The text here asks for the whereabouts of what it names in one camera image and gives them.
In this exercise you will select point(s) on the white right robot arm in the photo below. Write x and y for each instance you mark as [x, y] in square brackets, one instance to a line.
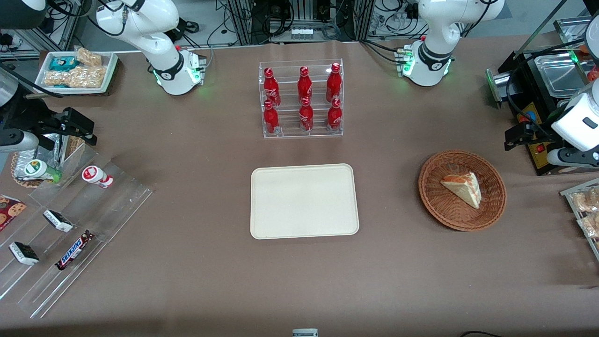
[140, 28]

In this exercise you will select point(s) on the beige rectangular serving tray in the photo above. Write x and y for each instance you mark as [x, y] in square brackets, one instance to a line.
[304, 201]

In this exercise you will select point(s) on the triangular sandwich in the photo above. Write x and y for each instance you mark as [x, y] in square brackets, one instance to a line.
[463, 187]

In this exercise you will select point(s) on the foil lined wicker basket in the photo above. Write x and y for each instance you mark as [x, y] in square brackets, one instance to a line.
[21, 161]

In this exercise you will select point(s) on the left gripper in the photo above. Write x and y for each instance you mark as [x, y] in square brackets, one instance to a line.
[538, 133]

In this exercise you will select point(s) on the red cookie packet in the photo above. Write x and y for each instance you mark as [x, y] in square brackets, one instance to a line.
[9, 210]

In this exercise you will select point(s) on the white grey labelled device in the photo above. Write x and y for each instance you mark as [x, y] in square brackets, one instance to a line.
[305, 333]

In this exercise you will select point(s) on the black white snack bar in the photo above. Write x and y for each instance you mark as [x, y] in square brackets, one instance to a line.
[58, 221]
[24, 253]

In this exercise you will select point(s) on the steel shelf tray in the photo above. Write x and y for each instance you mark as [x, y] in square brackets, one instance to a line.
[573, 30]

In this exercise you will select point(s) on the green label yogurt bottle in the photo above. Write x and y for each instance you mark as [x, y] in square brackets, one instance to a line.
[40, 171]

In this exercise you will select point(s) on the black food warmer machine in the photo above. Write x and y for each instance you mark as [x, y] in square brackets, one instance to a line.
[519, 77]

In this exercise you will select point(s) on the red label yogurt bottle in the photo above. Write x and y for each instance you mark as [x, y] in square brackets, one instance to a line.
[96, 175]

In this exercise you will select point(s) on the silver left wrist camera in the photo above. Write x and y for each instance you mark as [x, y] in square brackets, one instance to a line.
[573, 158]

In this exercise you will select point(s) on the large rice cracker bag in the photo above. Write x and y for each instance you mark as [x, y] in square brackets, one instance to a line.
[79, 77]

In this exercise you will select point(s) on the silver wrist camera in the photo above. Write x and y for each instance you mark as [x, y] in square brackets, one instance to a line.
[573, 158]
[18, 141]

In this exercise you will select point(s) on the white rectangular snack dish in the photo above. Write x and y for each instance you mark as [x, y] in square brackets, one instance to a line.
[110, 70]

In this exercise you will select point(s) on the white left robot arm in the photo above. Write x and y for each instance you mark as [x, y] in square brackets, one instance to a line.
[433, 28]

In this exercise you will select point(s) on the round brown wicker basket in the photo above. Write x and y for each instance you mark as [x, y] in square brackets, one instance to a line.
[440, 206]

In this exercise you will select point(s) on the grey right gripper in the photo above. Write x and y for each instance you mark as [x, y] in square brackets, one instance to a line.
[29, 116]

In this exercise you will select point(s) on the clear acrylic stepped shelf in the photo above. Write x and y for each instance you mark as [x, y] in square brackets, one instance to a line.
[93, 210]

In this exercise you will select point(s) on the steel food pan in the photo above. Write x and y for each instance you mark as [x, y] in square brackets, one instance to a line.
[557, 70]

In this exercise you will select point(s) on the clear acrylic bottle rack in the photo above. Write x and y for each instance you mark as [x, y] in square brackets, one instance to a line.
[290, 128]

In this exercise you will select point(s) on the red cola bottle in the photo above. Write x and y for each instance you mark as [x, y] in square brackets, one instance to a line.
[271, 89]
[306, 117]
[333, 84]
[304, 86]
[270, 119]
[334, 116]

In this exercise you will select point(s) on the grey pastry tray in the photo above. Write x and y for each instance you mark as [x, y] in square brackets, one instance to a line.
[570, 194]

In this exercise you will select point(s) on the small rice cracker bag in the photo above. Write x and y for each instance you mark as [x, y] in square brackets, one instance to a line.
[89, 57]

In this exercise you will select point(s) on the wrapped golden pastry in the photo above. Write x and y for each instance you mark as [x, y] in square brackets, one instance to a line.
[587, 200]
[590, 225]

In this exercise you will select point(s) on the red orange fried food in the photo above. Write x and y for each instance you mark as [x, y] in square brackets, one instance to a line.
[594, 74]

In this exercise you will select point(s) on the aluminium equipment rack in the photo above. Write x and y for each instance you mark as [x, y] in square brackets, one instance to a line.
[243, 21]

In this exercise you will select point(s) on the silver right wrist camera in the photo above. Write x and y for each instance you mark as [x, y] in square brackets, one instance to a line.
[18, 141]

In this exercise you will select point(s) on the teal snack packet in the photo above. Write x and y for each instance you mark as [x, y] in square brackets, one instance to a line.
[63, 63]

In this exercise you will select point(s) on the white power strip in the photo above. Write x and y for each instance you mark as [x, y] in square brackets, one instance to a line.
[302, 32]

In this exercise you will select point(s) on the brown snickers bar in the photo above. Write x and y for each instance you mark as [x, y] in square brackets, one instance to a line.
[75, 250]

